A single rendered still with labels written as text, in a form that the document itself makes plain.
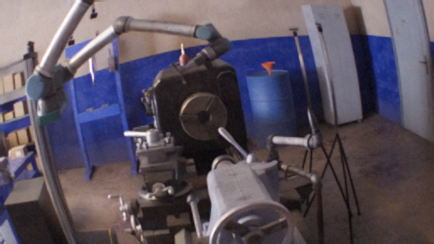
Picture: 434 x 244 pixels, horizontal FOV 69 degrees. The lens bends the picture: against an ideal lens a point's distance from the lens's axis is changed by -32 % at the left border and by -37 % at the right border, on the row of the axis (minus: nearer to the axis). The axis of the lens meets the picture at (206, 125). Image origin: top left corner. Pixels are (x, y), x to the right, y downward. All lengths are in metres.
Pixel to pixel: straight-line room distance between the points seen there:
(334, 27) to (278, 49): 1.09
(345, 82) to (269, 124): 1.41
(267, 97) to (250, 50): 0.89
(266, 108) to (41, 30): 3.65
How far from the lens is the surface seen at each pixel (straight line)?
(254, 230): 1.08
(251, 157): 1.46
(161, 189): 1.81
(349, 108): 6.16
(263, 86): 5.51
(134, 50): 6.08
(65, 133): 6.42
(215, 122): 2.62
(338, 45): 6.02
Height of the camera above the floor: 1.61
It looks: 12 degrees down
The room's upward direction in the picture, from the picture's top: 10 degrees counter-clockwise
